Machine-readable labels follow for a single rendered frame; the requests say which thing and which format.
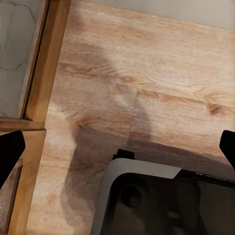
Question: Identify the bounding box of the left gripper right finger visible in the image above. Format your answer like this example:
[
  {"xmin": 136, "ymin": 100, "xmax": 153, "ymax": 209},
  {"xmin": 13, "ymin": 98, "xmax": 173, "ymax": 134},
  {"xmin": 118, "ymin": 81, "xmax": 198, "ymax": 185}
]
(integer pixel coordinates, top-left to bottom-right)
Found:
[{"xmin": 219, "ymin": 130, "xmax": 235, "ymax": 170}]

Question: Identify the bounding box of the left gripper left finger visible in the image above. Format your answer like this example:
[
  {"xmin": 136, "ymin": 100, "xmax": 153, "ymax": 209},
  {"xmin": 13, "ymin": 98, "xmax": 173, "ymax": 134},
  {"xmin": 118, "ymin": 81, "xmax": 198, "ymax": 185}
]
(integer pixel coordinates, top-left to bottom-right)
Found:
[{"xmin": 0, "ymin": 130, "xmax": 25, "ymax": 189}]

